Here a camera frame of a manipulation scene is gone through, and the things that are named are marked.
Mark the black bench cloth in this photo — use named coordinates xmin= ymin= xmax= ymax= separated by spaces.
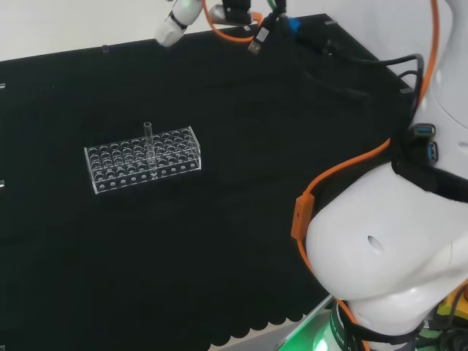
xmin=0 ymin=13 xmax=416 ymax=351

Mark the yellow stop button box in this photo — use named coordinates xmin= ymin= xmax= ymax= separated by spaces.
xmin=437 ymin=284 xmax=468 ymax=319

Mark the long black cable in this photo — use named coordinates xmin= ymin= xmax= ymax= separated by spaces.
xmin=295 ymin=31 xmax=427 ymax=97

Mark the orange wrist cable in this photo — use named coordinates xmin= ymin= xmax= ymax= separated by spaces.
xmin=202 ymin=0 xmax=265 ymax=44

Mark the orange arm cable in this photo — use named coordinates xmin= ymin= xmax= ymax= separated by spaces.
xmin=290 ymin=0 xmax=439 ymax=351

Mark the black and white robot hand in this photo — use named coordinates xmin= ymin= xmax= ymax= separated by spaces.
xmin=153 ymin=0 xmax=204 ymax=48

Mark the black cable with USB plug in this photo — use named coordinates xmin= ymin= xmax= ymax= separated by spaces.
xmin=248 ymin=0 xmax=290 ymax=56

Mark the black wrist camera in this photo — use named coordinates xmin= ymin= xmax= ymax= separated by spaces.
xmin=222 ymin=0 xmax=253 ymax=26

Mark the clear glass test tube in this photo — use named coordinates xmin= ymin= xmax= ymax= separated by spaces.
xmin=143 ymin=121 xmax=159 ymax=181

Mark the clear acrylic test tube rack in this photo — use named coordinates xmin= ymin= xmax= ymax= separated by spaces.
xmin=83 ymin=125 xmax=203 ymax=195

